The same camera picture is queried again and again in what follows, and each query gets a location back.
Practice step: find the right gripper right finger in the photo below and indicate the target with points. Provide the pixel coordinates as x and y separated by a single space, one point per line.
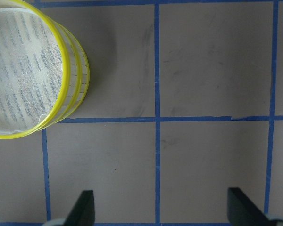
241 211

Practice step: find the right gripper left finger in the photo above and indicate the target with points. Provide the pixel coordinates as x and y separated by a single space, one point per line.
83 212

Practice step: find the yellow steamer layer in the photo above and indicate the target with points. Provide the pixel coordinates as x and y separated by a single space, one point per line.
75 76
34 70

